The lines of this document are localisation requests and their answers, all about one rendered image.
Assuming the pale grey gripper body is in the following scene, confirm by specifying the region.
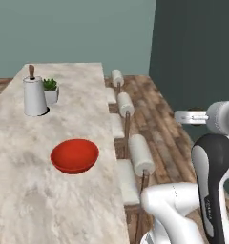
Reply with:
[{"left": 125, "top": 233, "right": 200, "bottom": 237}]
[{"left": 174, "top": 110, "right": 210, "bottom": 126}]

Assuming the red bowl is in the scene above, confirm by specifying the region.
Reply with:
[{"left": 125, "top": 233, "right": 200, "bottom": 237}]
[{"left": 50, "top": 138, "right": 100, "bottom": 175}]

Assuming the wooden chair with white cushions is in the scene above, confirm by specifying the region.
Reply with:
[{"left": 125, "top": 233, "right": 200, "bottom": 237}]
[
  {"left": 108, "top": 91, "right": 135, "bottom": 141},
  {"left": 115, "top": 133, "right": 156, "bottom": 244},
  {"left": 105, "top": 69, "right": 125, "bottom": 105}
]

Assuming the green plant in white pot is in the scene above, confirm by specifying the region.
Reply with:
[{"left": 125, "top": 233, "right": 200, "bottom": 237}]
[{"left": 42, "top": 77, "right": 60, "bottom": 107}]

